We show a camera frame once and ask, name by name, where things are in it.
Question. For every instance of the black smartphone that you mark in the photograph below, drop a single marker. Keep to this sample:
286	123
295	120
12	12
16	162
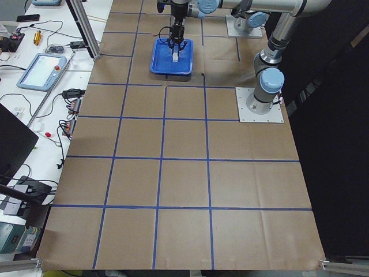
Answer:
28	18

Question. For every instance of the black laptop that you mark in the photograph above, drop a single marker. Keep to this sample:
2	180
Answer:
17	142

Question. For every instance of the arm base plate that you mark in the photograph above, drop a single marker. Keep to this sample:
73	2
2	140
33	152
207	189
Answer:
252	111
245	27

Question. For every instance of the teach pendant tablet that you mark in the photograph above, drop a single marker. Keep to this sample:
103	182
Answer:
43	72

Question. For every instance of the aluminium frame post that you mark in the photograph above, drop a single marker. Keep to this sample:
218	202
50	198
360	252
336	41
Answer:
81	20

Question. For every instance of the wooden stick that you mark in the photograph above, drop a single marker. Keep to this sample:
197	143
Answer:
93	18

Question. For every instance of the black power adapter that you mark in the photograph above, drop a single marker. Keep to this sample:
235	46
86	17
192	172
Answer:
77	45

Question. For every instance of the blue plastic tray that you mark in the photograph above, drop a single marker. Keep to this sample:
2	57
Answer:
162	60

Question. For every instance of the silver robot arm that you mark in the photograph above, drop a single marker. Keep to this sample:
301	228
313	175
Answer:
292	12
199	9

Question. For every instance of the yellow cylindrical tool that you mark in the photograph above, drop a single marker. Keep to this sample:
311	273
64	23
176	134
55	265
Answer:
37	38

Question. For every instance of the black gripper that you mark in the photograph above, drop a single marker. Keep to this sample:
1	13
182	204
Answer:
177	19

